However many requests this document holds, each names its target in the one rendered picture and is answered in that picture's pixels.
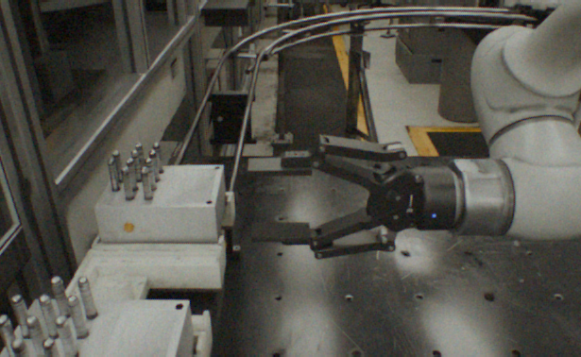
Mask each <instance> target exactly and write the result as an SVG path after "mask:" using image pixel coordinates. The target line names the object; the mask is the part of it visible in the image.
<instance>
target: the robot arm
mask: <svg viewBox="0 0 581 357"><path fill-rule="evenodd" d="M476 48H477V49H475V51H474V54H473V57H472V62H471V67H470V84H471V89H472V95H473V101H474V106H475V110H476V115H477V119H478V122H479V125H480V128H481V131H482V133H483V135H484V138H485V140H486V142H487V148H488V152H489V158H486V159H461V160H452V161H451V162H450V163H449V164H448V165H447V166H419V167H415V168H413V167H409V166H407V165H405V158H406V157H407V153H406V151H405V149H404V147H403V145H402V143H401V142H395V143H388V144H375V143H369V142H368V141H361V140H354V139H349V138H341V137H334V136H329V135H317V136H316V141H315V144H314V147H312V148H310V150H309V151H307V152H283V153H281V157H280V158H253V159H248V176H249V177H274V176H312V168H314V169H316V170H318V171H321V172H325V173H327V174H330V175H333V176H335V177H338V178H341V179H345V180H347V181H350V182H353V183H355V184H358V186H361V187H363V188H365V189H367V190H368V191H369V198H368V200H367V205H365V206H362V208H360V209H359V211H357V212H353V213H351V214H348V215H344V216H342V217H339V218H336V219H334V220H332V221H329V222H327V223H324V224H321V225H318V226H315V227H314V228H313V229H310V222H265V223H252V225H251V237H250V239H251V242H282V243H283V244H284V245H287V246H291V245H308V246H310V249H311V251H313V252H314V254H315V258H316V259H318V260H321V259H328V258H333V257H340V256H347V255H352V254H359V253H365V252H371V250H382V251H394V250H396V248H397V247H396V244H395V241H396V238H397V234H398V232H401V231H403V230H405V229H416V230H419V231H435V230H449V233H450V234H452V235H453V236H488V237H496V236H508V237H513V238H516V239H519V240H523V241H534V242H558V241H571V240H579V239H581V137H580V136H579V134H578V133H577V131H576V129H575V125H574V122H573V119H572V113H573V112H575V111H576V109H577V104H578V99H579V95H580V93H581V0H567V1H566V2H565V3H563V4H562V5H561V6H560V7H558V8H557V9H556V10H555V11H554V12H553V14H552V15H551V16H549V17H548V18H546V19H545V20H544V21H543V22H542V23H541V24H540V25H539V26H538V27H537V28H536V29H535V30H532V29H529V28H526V27H522V26H507V27H503V28H500V29H498V30H495V31H494V32H492V33H490V34H489V35H487V36H486V37H485V38H484V39H483V40H482V41H481V42H480V44H479V45H478V47H476ZM332 155H333V156H332ZM334 156H340V157H348V158H355V159H361V160H369V161H375V162H387V164H389V165H392V166H394V167H392V168H391V169H389V170H386V171H385V172H383V173H379V172H377V171H374V170H371V169H369V168H367V169H364V168H362V167H359V166H357V165H354V164H351V162H349V161H344V160H341V159H339V158H337V157H334ZM369 216H371V218H369ZM381 225H383V226H385V227H386V229H380V230H379V232H378V231H372V232H364V233H358V234H354V233H355V232H358V231H361V230H374V228H376V227H379V226H381Z"/></svg>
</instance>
